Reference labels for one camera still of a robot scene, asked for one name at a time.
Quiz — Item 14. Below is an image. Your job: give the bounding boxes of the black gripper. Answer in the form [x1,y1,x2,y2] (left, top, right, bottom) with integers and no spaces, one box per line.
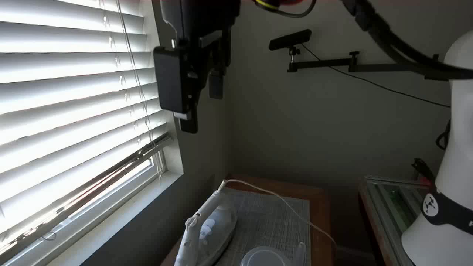
[153,0,243,135]

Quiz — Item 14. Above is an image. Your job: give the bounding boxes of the clear plastic measuring cup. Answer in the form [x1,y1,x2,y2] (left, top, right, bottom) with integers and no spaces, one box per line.
[240,241,308,266]

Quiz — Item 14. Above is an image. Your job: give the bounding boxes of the blue grey woven mat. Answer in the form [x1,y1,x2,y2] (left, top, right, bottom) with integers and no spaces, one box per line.
[197,188,312,266]

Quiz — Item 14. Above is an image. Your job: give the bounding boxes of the white window blinds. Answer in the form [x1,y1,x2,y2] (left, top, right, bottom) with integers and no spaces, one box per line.
[0,0,175,258]

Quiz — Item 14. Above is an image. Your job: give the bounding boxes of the black bar camera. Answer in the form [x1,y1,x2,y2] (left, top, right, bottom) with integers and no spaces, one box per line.
[268,29,314,52]

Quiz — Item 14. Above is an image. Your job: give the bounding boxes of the white window frame sill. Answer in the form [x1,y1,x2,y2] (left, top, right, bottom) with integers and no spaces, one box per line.
[0,147,187,266]

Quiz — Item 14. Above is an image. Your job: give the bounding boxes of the white corded handheld appliance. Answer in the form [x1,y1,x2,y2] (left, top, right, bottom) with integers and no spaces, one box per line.
[174,179,240,266]

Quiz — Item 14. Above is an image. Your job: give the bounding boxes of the white appliance cord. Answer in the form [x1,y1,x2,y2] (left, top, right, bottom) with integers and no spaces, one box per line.
[219,178,339,249]

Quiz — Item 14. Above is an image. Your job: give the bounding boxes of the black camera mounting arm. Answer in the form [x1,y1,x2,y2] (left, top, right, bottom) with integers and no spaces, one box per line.
[287,45,456,83]

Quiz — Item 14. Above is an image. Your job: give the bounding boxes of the black hanging cable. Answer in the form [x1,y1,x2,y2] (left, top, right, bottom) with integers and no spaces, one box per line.
[341,0,473,82]

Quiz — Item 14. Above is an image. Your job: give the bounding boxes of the thin black camera cable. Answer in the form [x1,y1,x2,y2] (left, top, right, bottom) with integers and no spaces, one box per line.
[301,43,453,110]

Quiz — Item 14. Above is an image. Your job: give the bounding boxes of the black red cable plug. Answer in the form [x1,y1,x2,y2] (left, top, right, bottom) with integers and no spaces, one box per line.
[413,157,438,191]

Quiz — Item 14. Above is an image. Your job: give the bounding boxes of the black looped cable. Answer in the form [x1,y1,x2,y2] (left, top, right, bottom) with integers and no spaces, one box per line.
[435,119,453,153]

